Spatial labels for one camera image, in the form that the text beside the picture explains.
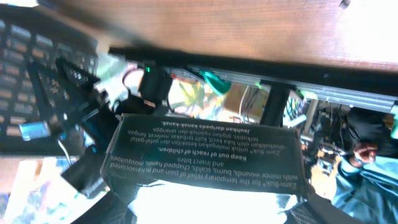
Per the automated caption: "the grey plastic mesh basket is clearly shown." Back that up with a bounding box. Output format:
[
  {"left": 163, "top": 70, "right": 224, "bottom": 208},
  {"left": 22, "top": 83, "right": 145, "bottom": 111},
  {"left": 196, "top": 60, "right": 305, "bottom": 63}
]
[{"left": 1, "top": 4, "right": 98, "bottom": 156}]

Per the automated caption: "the person in blue shirt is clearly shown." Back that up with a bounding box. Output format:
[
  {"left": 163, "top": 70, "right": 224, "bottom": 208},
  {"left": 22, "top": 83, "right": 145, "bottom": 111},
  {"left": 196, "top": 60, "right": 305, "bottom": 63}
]
[{"left": 331, "top": 108, "right": 397, "bottom": 223}]

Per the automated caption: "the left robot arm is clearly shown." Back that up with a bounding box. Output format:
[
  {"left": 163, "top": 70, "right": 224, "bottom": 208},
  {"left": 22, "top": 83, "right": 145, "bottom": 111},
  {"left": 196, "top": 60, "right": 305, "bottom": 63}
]
[{"left": 19, "top": 58, "right": 173, "bottom": 198}]

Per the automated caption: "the green round-logo packet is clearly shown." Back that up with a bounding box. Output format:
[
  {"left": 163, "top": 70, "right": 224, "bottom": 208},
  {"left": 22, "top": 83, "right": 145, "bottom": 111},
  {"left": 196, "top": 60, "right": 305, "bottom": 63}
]
[{"left": 101, "top": 114, "right": 313, "bottom": 196}]

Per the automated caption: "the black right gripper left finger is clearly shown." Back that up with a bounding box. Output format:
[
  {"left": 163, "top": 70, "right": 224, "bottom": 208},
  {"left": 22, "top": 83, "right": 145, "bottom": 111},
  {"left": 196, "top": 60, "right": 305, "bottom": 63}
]
[{"left": 72, "top": 179, "right": 138, "bottom": 224}]

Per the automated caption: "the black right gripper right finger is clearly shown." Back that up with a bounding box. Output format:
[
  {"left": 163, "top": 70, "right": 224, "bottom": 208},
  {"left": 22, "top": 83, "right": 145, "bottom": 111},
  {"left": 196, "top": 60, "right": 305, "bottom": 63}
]
[{"left": 285, "top": 186, "right": 364, "bottom": 224}]

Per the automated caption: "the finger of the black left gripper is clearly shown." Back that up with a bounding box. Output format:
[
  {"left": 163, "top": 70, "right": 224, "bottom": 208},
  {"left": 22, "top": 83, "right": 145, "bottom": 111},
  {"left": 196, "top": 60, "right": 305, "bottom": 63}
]
[
  {"left": 27, "top": 62, "right": 81, "bottom": 130},
  {"left": 55, "top": 58, "right": 100, "bottom": 90}
]

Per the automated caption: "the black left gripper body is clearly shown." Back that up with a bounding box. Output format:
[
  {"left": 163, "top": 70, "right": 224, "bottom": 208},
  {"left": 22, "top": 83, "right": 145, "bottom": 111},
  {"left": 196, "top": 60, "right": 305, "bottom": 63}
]
[{"left": 58, "top": 90, "right": 119, "bottom": 198}]

